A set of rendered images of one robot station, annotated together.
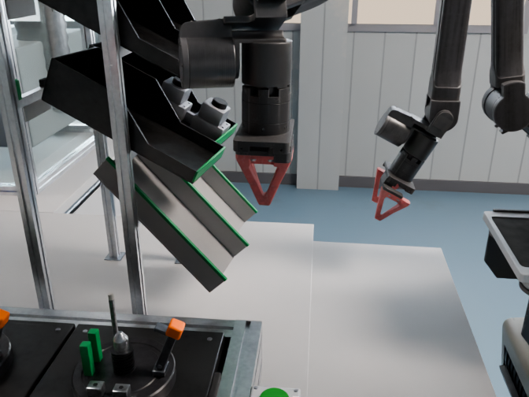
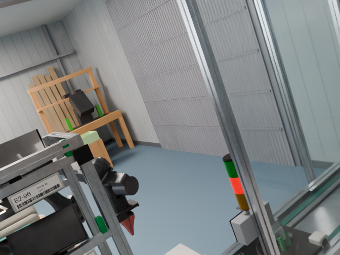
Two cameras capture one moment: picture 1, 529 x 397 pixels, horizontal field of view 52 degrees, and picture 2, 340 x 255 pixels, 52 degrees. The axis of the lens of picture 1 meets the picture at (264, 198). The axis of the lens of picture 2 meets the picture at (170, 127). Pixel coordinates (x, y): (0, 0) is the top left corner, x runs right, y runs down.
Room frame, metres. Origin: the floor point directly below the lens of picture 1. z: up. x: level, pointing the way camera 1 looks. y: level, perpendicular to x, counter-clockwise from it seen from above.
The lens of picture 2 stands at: (1.04, 0.99, 1.75)
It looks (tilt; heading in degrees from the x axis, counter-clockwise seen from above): 13 degrees down; 235
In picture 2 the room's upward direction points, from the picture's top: 21 degrees counter-clockwise
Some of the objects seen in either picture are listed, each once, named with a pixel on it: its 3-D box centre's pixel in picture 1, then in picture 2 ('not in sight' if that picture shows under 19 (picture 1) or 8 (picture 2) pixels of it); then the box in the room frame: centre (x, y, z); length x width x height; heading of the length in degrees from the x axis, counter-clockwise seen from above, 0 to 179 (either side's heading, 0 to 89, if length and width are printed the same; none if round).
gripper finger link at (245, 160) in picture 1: (265, 166); (124, 224); (0.65, 0.00, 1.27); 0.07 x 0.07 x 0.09; 84
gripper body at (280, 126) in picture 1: (265, 113); (118, 203); (0.64, 0.00, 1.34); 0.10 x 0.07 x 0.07; 174
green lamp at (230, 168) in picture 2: not in sight; (234, 165); (0.43, 0.34, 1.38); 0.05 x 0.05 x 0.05
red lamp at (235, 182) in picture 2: not in sight; (240, 181); (0.43, 0.34, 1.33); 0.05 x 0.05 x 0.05
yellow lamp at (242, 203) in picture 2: not in sight; (245, 197); (0.43, 0.34, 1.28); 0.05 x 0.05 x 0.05
